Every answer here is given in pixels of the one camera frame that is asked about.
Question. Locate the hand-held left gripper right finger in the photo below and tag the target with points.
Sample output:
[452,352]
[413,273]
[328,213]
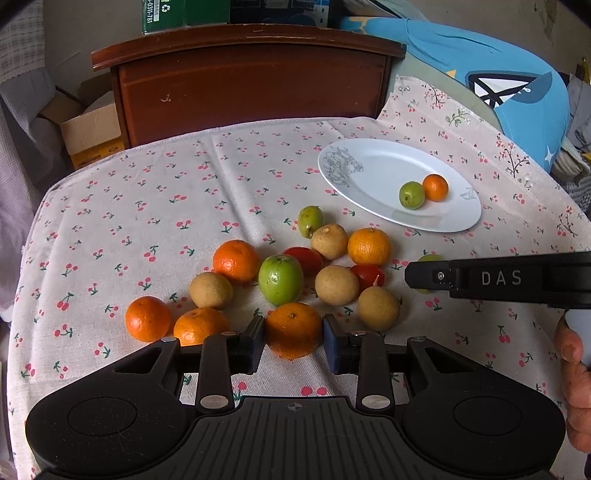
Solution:
[333,344]

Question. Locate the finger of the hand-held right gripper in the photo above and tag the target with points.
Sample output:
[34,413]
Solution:
[427,275]

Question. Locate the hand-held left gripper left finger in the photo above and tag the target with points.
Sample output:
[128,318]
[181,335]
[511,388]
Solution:
[253,346]

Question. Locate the green jujube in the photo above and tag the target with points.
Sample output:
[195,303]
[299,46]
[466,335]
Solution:
[431,257]
[280,279]
[411,194]
[310,220]

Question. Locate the orange mandarin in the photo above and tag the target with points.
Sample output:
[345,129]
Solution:
[201,325]
[293,330]
[148,318]
[435,187]
[236,261]
[369,246]

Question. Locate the brown round fruit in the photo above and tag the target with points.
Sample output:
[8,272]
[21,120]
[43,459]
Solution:
[337,285]
[378,308]
[329,241]
[211,290]

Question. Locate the white oval plate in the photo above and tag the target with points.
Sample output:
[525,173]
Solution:
[369,170]

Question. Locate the person's right hand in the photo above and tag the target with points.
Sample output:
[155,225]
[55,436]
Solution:
[577,397]

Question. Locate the red tomato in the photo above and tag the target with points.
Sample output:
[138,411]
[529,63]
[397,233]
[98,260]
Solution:
[367,276]
[309,261]

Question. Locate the pile of papers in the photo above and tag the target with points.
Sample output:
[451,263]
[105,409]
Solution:
[579,138]

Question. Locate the cherry print tablecloth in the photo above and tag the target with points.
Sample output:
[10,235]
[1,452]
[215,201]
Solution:
[138,207]

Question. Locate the grey green cushion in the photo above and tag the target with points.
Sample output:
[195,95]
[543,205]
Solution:
[429,74]

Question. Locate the blue printed cushion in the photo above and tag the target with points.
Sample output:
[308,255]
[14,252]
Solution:
[461,50]

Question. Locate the brown wooden headboard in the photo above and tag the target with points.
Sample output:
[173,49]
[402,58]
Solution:
[254,87]

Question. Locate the open brown cardboard box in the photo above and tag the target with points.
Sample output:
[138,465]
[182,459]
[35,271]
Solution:
[87,134]

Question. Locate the grey zipped jacket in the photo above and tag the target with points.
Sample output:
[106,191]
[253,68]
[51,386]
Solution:
[383,8]

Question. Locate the dark blue box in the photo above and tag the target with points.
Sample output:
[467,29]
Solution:
[277,11]

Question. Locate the grey cloth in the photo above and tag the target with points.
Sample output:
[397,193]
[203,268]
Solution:
[23,120]

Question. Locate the green cardboard box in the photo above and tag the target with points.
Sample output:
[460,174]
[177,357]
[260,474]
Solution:
[184,14]

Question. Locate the white checkered cloth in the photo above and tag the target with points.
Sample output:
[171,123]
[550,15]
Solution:
[23,50]

